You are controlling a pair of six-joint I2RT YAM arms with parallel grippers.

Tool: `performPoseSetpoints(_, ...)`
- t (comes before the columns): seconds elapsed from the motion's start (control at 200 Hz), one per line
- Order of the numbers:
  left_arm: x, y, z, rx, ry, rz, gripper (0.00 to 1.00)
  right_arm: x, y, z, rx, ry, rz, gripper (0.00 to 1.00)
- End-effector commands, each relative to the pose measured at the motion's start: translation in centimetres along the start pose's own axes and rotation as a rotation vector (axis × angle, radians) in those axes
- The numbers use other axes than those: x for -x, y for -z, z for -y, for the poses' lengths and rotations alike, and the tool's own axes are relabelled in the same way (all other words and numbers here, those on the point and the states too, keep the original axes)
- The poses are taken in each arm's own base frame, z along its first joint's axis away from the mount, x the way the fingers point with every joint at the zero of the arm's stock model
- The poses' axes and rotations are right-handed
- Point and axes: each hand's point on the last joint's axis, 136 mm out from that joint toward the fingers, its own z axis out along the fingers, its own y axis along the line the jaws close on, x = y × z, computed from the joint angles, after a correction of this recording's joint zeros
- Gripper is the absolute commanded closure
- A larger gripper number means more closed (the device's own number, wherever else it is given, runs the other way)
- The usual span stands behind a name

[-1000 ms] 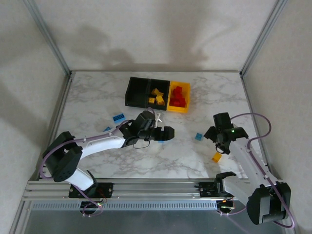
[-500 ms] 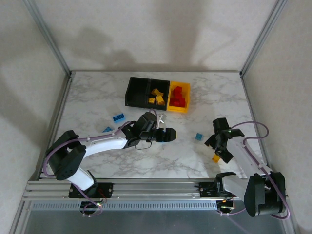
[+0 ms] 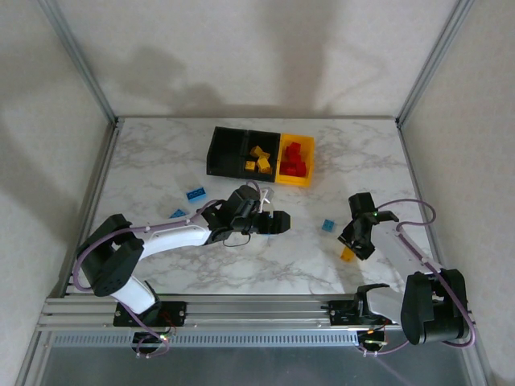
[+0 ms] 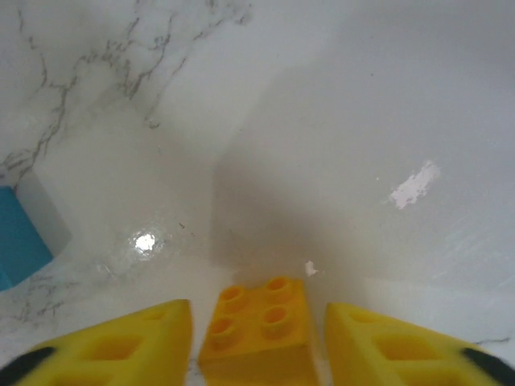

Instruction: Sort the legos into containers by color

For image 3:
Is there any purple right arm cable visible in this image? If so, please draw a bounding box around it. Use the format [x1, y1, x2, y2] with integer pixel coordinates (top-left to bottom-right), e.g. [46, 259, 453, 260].
[360, 199, 478, 358]

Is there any aluminium frame post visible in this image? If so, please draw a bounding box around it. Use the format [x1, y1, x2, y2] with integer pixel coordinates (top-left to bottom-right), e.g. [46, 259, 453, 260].
[396, 0, 474, 125]
[38, 0, 122, 125]

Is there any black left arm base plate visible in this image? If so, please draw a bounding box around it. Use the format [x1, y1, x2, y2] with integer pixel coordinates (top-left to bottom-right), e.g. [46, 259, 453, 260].
[113, 301, 188, 327]

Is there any aluminium table side rail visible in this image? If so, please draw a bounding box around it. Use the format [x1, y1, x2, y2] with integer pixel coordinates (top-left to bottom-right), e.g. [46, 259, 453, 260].
[396, 117, 450, 297]
[60, 118, 125, 298]

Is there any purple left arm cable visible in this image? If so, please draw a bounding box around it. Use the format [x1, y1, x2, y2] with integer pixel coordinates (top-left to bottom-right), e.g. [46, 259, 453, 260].
[75, 179, 262, 359]

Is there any long blue lego brick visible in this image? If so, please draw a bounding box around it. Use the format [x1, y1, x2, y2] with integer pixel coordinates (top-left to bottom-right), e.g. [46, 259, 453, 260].
[185, 187, 210, 203]

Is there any small led circuit board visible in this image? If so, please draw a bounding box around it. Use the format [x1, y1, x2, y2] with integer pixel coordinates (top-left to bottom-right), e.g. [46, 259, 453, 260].
[131, 330, 172, 347]
[357, 328, 388, 347]

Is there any grey slotted cable duct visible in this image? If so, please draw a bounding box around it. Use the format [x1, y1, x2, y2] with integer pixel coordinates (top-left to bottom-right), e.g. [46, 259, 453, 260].
[51, 331, 359, 347]

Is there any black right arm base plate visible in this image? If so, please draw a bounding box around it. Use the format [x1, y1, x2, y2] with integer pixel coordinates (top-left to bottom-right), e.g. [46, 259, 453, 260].
[328, 300, 402, 326]

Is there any thin black left gripper cable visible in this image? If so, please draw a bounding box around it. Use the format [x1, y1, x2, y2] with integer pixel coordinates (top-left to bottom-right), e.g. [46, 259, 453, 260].
[222, 232, 253, 248]

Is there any aluminium mounting rail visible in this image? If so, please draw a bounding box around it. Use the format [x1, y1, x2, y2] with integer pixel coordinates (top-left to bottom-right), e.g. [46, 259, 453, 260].
[38, 295, 478, 333]

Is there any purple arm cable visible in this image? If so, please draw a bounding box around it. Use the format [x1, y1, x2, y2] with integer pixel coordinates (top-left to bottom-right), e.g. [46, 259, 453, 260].
[75, 179, 262, 359]
[360, 199, 478, 358]

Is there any grey translucent panel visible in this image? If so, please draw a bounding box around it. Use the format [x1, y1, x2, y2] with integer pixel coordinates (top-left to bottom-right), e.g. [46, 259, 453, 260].
[23, 329, 490, 386]

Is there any yellow plastic bin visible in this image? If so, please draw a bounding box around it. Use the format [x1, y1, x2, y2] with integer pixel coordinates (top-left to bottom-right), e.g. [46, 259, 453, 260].
[275, 133, 315, 189]

